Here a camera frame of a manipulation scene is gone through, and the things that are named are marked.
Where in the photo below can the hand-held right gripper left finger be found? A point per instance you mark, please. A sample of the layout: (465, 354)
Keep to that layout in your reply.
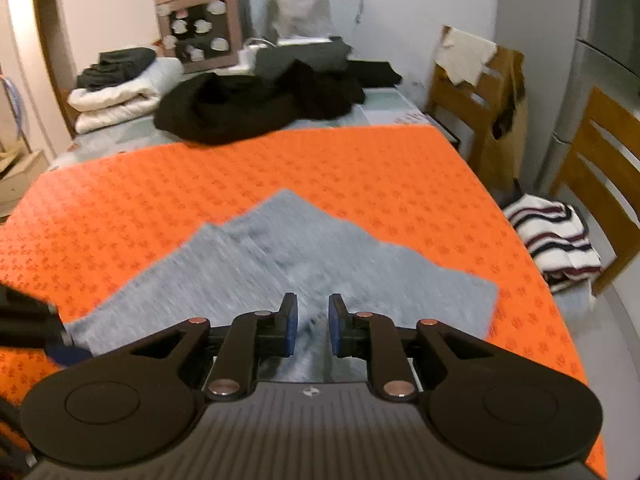
(290, 325)

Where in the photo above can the silver refrigerator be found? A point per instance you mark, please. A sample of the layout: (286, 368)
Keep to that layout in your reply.
(600, 35)

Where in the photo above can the striped white sweater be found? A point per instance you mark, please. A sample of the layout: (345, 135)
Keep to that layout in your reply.
(550, 240)

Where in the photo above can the white cloth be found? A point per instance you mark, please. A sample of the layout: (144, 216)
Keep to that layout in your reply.
(465, 55)

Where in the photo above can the dark grey folded clothes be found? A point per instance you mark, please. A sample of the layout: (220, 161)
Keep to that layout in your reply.
(120, 67)

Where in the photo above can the thin black garment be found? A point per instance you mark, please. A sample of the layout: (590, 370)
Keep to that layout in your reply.
(375, 74)

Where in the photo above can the colourful hula hoop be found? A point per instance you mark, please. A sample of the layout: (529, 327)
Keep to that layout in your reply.
(19, 110)

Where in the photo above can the orange patterned mat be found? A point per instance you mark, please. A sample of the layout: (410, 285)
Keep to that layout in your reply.
(350, 170)

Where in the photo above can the white folded quilt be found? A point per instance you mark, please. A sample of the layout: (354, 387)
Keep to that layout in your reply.
(125, 100)

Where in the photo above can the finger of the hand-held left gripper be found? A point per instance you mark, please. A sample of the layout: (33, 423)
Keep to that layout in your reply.
(70, 355)
(10, 420)

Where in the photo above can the plastic-covered appliance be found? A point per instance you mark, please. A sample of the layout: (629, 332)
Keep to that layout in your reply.
(300, 5)

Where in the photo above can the grey pants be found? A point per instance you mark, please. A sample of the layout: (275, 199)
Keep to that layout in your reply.
(300, 250)

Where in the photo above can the dark wooden doorway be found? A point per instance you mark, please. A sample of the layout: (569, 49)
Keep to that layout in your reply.
(45, 35)

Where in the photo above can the dark grey garment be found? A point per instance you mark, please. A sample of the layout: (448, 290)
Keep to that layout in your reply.
(310, 57)

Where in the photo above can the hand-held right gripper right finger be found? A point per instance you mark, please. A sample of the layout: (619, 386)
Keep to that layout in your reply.
(336, 325)

